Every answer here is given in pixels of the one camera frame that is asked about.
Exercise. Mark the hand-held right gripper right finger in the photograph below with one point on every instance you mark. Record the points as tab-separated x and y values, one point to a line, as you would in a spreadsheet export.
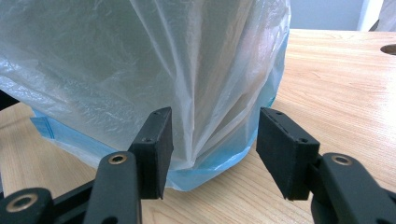
286	155

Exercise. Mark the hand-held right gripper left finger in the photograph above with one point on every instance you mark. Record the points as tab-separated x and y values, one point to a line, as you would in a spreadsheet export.
154	155

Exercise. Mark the white blue-edged plastic bag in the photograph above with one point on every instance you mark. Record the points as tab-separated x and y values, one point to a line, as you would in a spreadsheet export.
124	62

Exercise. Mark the dark round table grommet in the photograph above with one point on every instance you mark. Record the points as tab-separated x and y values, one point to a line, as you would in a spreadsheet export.
389	49

